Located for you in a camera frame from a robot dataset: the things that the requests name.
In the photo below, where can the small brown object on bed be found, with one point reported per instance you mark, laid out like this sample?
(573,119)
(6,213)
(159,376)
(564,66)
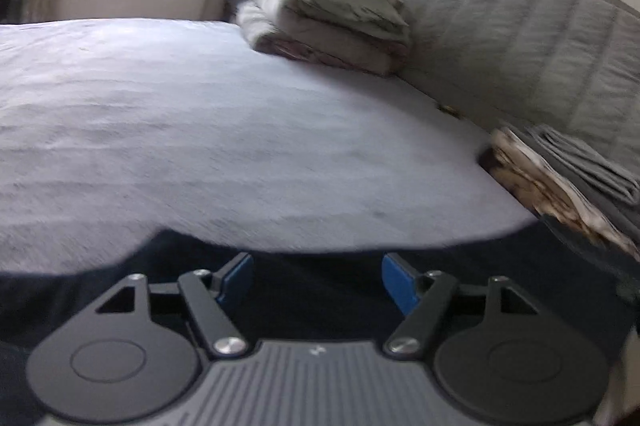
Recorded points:
(448,110)

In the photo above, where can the stack of folded clothes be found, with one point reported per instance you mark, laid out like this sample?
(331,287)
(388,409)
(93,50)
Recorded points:
(553,174)

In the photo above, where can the grey quilted headboard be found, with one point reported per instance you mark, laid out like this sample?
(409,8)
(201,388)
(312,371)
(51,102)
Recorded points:
(570,64)

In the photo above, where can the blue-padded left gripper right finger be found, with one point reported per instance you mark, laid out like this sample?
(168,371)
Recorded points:
(422,298)

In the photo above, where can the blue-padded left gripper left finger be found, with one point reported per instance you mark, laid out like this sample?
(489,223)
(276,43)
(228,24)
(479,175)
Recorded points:
(208,295)

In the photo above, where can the dark blue jeans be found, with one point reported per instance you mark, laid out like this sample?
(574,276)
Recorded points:
(337,295)

